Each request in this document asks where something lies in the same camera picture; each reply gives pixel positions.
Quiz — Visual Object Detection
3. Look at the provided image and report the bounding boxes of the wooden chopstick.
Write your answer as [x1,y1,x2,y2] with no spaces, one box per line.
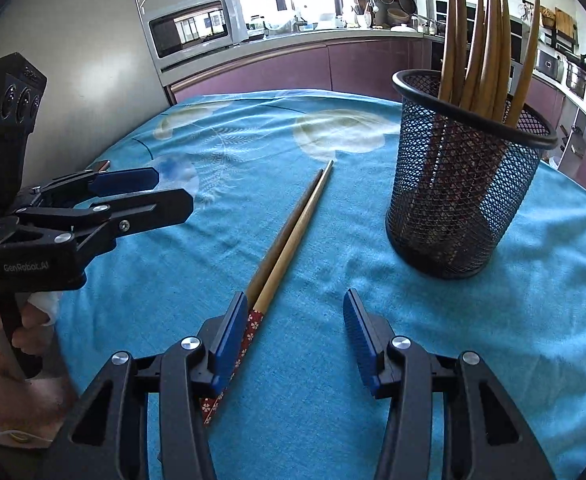
[453,0,467,105]
[438,0,457,103]

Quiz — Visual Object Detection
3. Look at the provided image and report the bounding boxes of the chopstick with red floral end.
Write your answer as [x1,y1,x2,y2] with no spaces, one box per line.
[460,0,485,110]

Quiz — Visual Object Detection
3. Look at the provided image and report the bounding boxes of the pink left sleeve forearm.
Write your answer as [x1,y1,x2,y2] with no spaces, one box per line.
[0,376,78,450]

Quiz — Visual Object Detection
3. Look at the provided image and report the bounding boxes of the purple kitchen cabinets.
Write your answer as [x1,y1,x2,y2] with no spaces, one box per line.
[163,32,586,188]

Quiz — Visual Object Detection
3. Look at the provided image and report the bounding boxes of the person's left hand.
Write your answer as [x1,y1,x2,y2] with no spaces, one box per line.
[0,296,54,380]

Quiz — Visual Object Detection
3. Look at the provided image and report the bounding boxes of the blue floral tablecloth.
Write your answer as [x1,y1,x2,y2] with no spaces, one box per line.
[56,90,586,479]

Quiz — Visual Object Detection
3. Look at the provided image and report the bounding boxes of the silver microwave oven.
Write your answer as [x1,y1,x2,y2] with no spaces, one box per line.
[141,0,249,87]

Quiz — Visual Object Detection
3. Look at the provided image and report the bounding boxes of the black mesh utensil holder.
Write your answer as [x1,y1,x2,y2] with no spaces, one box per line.
[385,70,558,280]

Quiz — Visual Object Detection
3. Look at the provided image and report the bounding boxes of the silver rice cooker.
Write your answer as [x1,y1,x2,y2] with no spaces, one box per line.
[535,48,566,82]

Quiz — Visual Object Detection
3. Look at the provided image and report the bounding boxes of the built-in black oven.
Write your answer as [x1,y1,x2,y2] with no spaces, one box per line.
[431,0,530,97]

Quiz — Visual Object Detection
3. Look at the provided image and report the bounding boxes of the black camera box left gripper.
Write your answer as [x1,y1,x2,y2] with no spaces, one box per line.
[0,52,46,216]

